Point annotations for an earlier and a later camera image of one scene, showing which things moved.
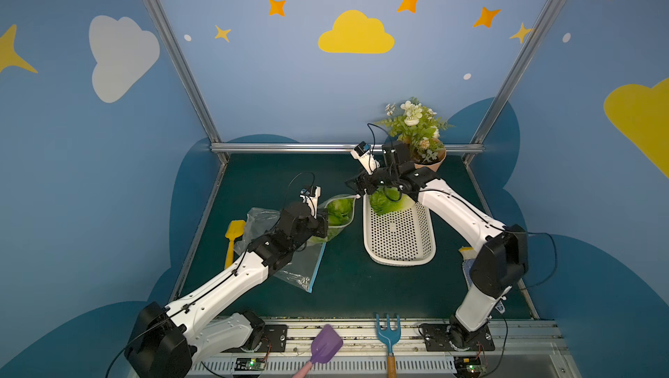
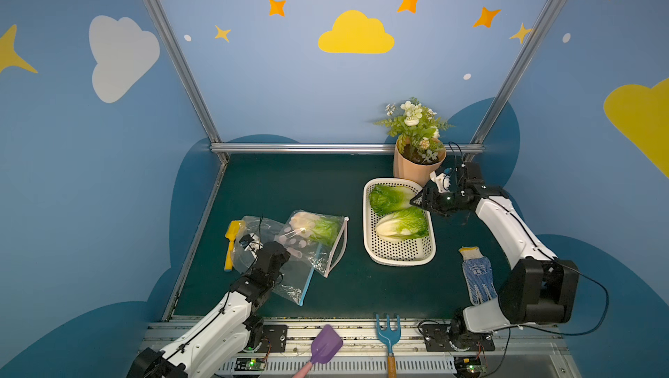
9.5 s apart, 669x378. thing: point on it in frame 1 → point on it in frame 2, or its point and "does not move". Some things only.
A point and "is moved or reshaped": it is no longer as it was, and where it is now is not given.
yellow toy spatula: [235, 230] does not move
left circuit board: [249, 364] does not move
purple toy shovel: [324, 347] does not move
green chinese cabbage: [387, 199] → [408, 223]
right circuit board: [467, 366] does not move
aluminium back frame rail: [322, 146] does not move
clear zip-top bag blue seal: [301, 270] is moved or reshaped
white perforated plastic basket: [402, 238] does not move
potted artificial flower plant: [420, 129] does not move
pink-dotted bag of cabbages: [341, 210] → [318, 239]
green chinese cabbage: [392, 199] does not move
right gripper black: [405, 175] → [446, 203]
